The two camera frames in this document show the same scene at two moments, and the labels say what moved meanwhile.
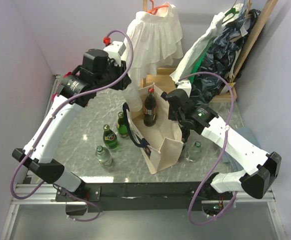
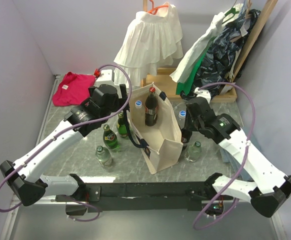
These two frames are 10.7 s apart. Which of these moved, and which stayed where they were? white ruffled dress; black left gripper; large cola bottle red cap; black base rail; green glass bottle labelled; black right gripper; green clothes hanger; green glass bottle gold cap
Moved: black right gripper; black left gripper
Stayed: black base rail; green glass bottle gold cap; white ruffled dress; green glass bottle labelled; green clothes hanger; large cola bottle red cap
